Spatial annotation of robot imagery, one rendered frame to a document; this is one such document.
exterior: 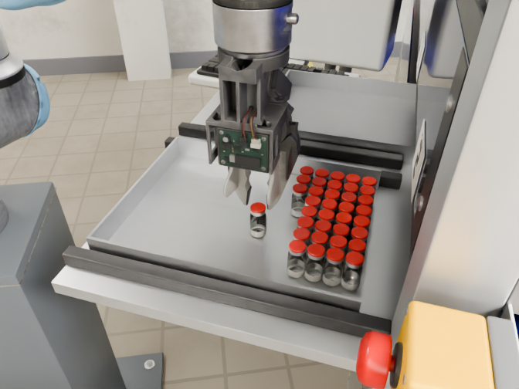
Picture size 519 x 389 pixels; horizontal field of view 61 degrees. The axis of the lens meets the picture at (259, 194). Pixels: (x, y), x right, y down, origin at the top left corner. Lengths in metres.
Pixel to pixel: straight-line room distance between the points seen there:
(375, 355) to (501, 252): 0.11
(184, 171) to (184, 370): 0.90
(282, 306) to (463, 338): 0.22
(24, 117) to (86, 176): 1.58
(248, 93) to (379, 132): 0.45
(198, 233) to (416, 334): 0.36
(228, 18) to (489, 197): 0.26
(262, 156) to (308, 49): 0.94
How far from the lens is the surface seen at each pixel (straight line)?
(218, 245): 0.59
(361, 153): 0.75
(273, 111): 0.46
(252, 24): 0.41
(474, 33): 0.35
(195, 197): 0.67
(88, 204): 2.20
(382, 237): 0.63
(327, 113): 0.91
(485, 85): 0.28
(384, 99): 0.99
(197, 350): 1.55
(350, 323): 0.50
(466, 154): 0.30
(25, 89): 0.83
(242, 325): 0.51
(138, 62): 3.34
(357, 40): 1.32
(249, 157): 0.45
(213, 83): 1.26
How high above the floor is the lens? 1.29
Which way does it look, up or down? 38 degrees down
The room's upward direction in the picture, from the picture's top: straight up
